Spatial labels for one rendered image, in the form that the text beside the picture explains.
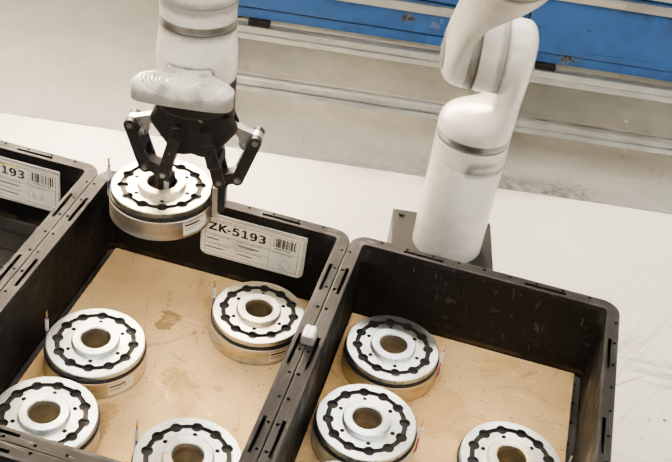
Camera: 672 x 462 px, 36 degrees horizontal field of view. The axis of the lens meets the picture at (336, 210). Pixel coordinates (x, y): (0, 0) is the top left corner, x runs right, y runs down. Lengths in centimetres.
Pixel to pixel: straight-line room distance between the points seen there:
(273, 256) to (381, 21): 179
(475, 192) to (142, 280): 42
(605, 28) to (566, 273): 148
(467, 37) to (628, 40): 186
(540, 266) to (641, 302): 15
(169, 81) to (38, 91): 228
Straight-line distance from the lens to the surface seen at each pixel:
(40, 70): 330
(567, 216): 170
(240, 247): 121
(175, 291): 122
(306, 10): 293
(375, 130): 313
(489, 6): 108
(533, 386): 119
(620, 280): 160
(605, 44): 299
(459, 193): 130
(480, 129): 125
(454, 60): 120
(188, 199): 105
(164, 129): 102
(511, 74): 121
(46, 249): 112
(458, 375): 118
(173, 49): 95
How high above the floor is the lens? 164
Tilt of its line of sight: 36 degrees down
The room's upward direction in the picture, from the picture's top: 9 degrees clockwise
